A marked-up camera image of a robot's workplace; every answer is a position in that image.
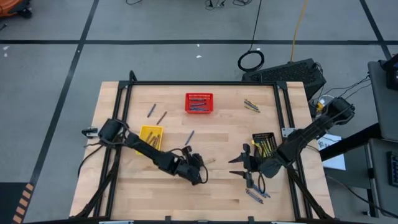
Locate yellow plastic basket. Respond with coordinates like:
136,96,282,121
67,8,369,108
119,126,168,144
136,124,165,156

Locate black cable cluster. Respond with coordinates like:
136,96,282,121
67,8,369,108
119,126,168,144
204,0,253,9

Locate black orange striped mat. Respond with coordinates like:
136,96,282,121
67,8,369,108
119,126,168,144
0,182,35,224

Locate black stand beam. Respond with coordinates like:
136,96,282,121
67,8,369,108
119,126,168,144
319,123,384,162

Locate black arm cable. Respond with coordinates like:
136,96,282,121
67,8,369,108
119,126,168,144
76,144,108,179

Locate black plastic basket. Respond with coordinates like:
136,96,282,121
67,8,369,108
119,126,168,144
251,132,279,159

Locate black floor cable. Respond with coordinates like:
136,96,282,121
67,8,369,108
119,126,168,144
325,174,398,218

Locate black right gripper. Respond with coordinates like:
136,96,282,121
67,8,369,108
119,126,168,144
228,143,264,189

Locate grey metal cart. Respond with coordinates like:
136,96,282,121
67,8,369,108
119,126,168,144
365,60,398,218

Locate white cable bundle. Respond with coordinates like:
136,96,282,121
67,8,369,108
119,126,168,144
310,94,337,114

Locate white paper sheet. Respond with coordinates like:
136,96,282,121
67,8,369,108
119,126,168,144
316,133,347,171

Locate orange wheeled cart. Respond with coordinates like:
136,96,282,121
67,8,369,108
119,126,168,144
0,0,34,19

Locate black device box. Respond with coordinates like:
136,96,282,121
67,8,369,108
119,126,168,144
382,53,398,92

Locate yellow floor cable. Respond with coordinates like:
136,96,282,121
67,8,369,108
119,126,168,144
289,0,310,62

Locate black aluminium table frame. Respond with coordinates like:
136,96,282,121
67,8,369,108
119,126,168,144
72,70,334,223

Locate red plastic basket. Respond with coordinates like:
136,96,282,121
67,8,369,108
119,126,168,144
185,92,215,115

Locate black computer case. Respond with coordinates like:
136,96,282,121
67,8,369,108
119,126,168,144
241,58,327,101

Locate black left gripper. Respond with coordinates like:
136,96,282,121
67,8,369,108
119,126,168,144
172,145,208,186

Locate black coiled cable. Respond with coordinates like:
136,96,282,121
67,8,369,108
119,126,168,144
237,0,266,73

